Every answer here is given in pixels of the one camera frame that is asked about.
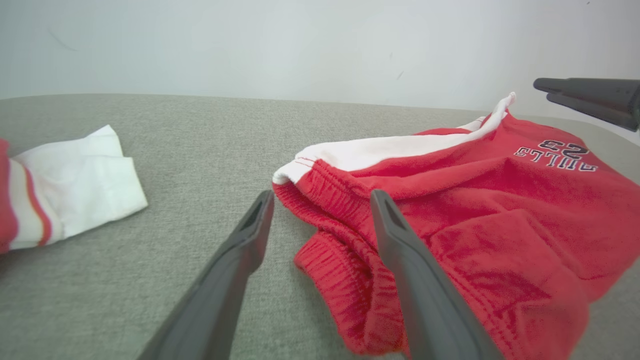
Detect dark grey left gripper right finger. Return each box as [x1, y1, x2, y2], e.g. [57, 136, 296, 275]
[369, 188, 504, 360]

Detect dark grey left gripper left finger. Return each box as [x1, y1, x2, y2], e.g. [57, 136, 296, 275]
[137, 189, 275, 360]

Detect grey fabric sofa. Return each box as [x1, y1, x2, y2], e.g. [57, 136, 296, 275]
[0, 93, 640, 360]

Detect red shorts with white stripe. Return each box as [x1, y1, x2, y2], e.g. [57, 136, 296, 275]
[272, 92, 640, 360]

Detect red jersey with white sleeves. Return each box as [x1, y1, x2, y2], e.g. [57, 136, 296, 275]
[0, 124, 149, 255]

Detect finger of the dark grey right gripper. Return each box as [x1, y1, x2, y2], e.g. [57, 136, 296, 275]
[546, 92, 640, 133]
[532, 77, 640, 116]

